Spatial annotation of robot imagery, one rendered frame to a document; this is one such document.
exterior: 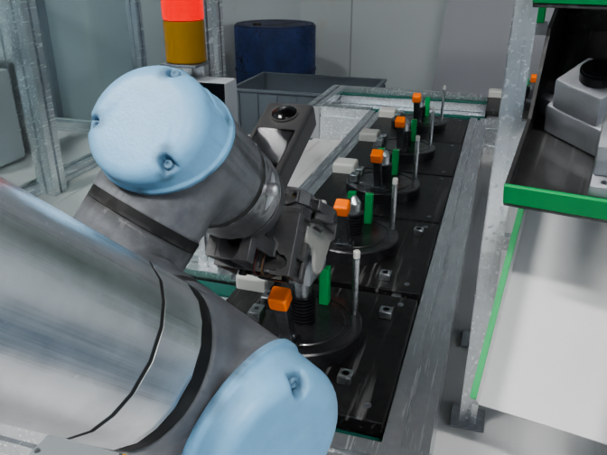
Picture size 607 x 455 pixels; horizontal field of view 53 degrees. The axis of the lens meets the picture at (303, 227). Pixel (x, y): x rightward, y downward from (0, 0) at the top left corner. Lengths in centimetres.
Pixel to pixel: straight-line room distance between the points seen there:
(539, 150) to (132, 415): 45
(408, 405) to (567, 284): 20
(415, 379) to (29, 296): 54
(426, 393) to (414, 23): 435
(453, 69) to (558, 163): 368
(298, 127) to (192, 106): 22
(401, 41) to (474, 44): 89
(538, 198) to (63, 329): 41
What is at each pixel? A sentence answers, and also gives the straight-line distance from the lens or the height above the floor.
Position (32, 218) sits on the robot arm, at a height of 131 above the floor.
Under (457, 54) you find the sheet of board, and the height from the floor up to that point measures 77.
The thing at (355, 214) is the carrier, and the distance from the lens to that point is 92.
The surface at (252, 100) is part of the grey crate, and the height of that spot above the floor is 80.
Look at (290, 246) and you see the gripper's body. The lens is 52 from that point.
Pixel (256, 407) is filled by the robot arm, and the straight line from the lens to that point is 24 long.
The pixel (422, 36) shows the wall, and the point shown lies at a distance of 487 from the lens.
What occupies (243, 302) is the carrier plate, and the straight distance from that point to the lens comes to 80.
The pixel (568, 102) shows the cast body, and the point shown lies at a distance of 58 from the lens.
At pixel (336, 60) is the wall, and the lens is 530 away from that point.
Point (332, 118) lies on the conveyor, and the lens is 186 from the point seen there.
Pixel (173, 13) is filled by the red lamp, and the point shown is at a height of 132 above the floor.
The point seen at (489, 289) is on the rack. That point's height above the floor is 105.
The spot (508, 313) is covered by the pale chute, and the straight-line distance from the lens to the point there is 64.
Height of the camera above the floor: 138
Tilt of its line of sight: 24 degrees down
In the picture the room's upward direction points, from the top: straight up
